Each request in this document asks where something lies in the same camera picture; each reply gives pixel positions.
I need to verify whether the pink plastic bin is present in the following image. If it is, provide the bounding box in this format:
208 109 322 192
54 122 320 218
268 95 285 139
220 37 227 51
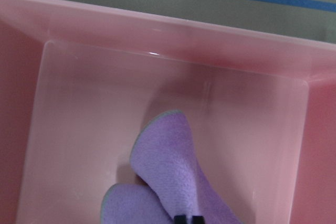
1 0 335 223

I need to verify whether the purple cloth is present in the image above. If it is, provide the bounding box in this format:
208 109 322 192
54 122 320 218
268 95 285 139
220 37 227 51
100 110 239 223

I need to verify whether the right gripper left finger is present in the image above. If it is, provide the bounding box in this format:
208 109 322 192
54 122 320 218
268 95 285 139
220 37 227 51
174 215 187 224

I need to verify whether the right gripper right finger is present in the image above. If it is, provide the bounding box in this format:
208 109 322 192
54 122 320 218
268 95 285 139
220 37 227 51
192 216 205 224

